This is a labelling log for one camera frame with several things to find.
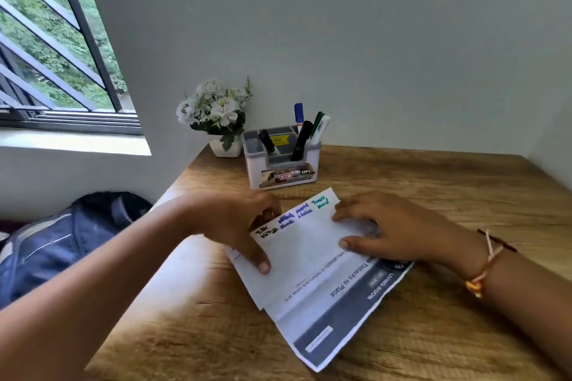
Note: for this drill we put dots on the blue backpack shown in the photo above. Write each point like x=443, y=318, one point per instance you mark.
x=62, y=242

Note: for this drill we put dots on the person's right forearm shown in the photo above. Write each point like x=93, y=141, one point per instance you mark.
x=518, y=287

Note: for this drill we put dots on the person's right thumb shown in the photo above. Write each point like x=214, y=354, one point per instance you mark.
x=363, y=243

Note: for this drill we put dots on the white artificial flowers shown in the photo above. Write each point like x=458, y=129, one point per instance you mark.
x=214, y=110

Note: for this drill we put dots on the person's left thumb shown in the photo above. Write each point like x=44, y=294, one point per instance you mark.
x=258, y=251

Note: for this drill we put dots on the white flower pot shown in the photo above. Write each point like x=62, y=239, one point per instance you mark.
x=225, y=147

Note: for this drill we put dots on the person's left hand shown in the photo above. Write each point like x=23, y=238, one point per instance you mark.
x=225, y=220

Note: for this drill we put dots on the white and grey pen holder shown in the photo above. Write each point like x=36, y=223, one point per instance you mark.
x=281, y=166

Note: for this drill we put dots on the blue marker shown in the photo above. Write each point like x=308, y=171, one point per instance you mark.
x=299, y=114

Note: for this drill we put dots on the person's left forearm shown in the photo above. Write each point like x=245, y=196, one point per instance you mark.
x=107, y=287

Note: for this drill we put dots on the person's right hand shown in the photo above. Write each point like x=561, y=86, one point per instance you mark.
x=397, y=226

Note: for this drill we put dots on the green marker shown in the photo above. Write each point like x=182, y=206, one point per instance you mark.
x=320, y=128

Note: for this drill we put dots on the window with grey grille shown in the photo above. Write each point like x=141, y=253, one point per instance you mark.
x=53, y=46

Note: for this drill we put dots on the white printed paper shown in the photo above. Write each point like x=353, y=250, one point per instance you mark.
x=321, y=278

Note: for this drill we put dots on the black marker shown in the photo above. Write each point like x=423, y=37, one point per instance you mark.
x=267, y=141
x=302, y=140

